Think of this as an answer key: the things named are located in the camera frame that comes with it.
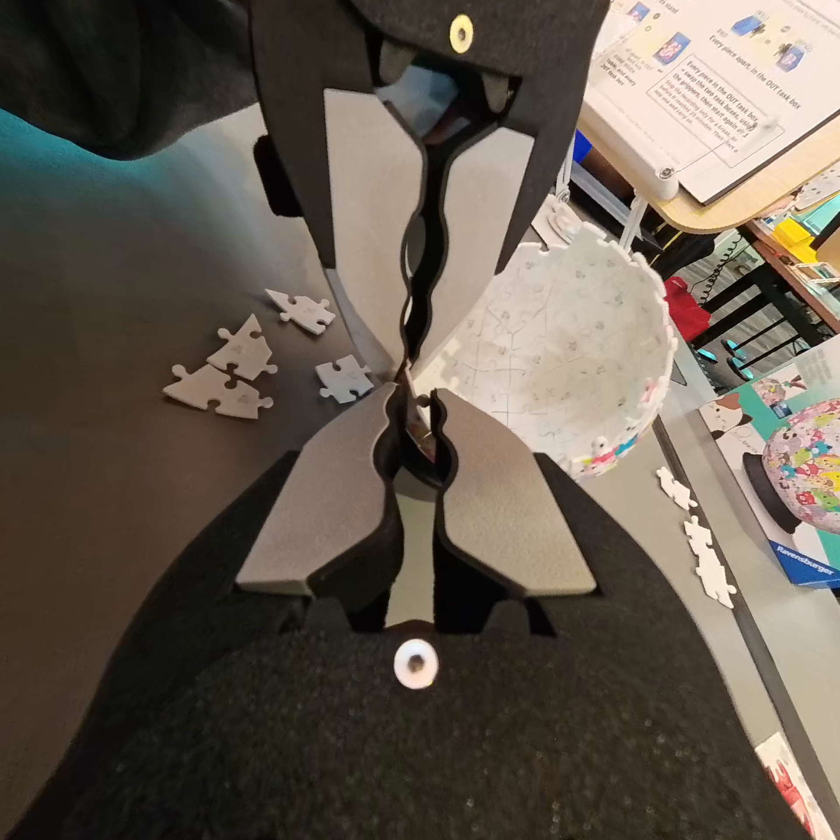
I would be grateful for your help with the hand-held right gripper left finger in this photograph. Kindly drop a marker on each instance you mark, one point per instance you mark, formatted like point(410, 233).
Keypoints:
point(321, 518)

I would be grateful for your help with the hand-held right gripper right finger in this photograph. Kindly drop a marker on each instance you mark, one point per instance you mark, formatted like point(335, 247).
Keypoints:
point(512, 518)

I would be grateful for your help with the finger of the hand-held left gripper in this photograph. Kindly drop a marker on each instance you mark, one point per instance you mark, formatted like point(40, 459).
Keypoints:
point(479, 210)
point(367, 197)

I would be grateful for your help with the white puzzle piece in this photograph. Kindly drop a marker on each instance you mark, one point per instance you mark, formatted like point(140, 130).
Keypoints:
point(344, 379)
point(699, 535)
point(716, 581)
point(243, 351)
point(305, 310)
point(676, 489)

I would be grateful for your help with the colourful 3D puzzle ball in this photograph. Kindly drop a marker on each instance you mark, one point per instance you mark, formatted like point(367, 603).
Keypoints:
point(571, 341)

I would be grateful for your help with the colourful puzzle box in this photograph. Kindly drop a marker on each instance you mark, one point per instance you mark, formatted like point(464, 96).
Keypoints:
point(787, 459)

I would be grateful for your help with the white board stand base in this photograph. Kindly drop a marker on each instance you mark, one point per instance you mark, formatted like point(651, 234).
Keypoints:
point(558, 226)

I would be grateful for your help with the red storage bin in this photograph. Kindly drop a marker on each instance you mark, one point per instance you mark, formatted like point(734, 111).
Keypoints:
point(686, 308)

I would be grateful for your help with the cardboard box with printed sheet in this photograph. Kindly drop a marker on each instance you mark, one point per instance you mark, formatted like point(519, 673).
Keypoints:
point(722, 79)

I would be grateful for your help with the wooden table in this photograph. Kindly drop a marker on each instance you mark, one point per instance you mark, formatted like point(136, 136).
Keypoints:
point(807, 282)

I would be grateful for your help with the printed instruction sheet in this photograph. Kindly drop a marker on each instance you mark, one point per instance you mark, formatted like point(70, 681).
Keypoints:
point(791, 787)

